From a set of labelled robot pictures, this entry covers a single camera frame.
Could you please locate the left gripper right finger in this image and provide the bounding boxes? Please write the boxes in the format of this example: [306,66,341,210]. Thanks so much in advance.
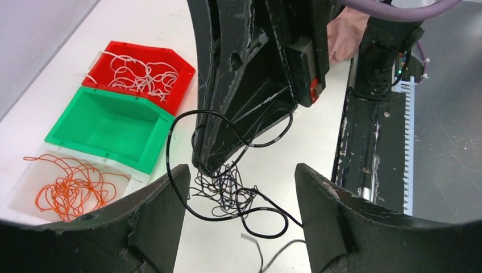
[294,163,481,272]

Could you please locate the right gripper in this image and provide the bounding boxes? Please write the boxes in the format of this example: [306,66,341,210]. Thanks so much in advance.
[188,0,343,173]

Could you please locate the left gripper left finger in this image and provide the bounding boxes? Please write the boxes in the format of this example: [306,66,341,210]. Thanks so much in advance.
[1,164,190,272]

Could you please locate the orange cables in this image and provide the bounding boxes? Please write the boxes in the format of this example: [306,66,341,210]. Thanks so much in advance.
[23,154,131,223]

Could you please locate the white cables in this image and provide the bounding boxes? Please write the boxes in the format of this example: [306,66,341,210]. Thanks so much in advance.
[84,51,180,102]

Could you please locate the cable pile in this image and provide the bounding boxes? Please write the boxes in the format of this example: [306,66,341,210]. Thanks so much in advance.
[165,109,308,273]

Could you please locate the red plastic bin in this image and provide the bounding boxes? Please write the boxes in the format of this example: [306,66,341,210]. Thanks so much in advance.
[82,41,196,116]

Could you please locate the clear plastic bin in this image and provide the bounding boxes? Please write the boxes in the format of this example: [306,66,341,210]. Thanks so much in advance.
[1,143,149,226]

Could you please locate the pink cloth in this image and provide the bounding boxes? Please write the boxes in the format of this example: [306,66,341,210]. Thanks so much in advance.
[327,7,369,64]

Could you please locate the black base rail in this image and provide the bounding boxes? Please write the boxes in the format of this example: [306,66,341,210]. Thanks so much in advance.
[331,56,409,212]

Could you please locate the blue cable duct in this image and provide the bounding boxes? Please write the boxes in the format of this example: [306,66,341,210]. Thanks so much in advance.
[394,76,417,216]

